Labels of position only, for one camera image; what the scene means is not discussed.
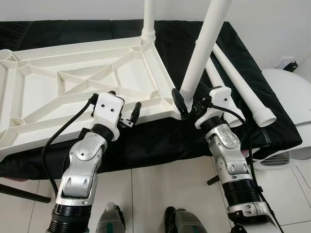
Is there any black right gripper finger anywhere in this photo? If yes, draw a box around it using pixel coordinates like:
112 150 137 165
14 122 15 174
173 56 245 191
173 88 188 116

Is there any white ribbed plastic table top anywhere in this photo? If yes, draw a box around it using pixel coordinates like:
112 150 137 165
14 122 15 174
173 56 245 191
0 38 188 161

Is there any black metal bench leg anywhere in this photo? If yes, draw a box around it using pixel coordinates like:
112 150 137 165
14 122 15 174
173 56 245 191
207 175 222 186
0 183 52 203

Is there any black quilted bench cover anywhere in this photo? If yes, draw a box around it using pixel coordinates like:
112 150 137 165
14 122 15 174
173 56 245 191
0 19 303 180

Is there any silver robot left leg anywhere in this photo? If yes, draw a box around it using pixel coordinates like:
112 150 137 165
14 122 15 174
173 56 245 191
96 203 126 233

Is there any silver robot leg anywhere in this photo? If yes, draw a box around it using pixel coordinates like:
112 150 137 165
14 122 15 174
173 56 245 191
96 203 126 233
164 206 207 233

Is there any silver robot right leg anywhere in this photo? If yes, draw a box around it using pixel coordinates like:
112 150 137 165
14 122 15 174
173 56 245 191
164 206 207 233

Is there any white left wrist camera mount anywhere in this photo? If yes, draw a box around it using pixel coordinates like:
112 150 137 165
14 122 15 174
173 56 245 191
92 93 125 141

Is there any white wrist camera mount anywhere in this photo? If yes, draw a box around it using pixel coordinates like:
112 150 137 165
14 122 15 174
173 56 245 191
194 86 233 131
92 93 125 141

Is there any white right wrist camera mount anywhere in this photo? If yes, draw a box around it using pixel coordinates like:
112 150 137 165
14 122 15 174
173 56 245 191
194 86 233 131

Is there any wall socket with black plug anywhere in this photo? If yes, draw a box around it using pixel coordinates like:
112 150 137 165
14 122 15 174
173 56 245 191
275 57 299 72

